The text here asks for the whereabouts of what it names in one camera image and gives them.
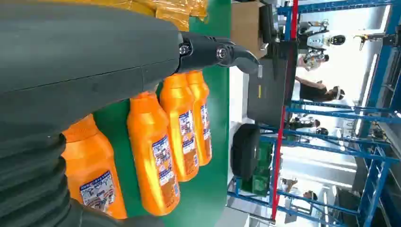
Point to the person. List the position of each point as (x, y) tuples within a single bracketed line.
[(313, 61), (313, 91), (300, 191), (305, 125)]

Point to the yellow sheet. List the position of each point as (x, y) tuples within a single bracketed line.
[(172, 12)]

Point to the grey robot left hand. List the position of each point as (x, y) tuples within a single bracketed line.
[(78, 56)]

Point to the black carry case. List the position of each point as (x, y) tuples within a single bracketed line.
[(246, 152)]

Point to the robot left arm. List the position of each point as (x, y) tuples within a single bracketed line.
[(31, 181)]

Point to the orange drink bottle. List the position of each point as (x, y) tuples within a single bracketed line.
[(91, 169), (203, 119), (180, 125), (150, 147)]

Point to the dark grey flat case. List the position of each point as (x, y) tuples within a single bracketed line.
[(266, 97)]

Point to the white humanoid robot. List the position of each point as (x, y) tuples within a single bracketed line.
[(318, 39)]

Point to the green table mat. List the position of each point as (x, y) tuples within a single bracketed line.
[(206, 191)]

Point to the green plastic crate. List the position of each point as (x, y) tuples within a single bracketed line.
[(261, 169)]

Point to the red pole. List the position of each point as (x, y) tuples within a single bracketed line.
[(278, 156)]

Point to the blue metal rack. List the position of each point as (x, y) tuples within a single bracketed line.
[(372, 175)]

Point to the brown cardboard box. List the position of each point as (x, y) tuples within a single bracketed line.
[(246, 25)]

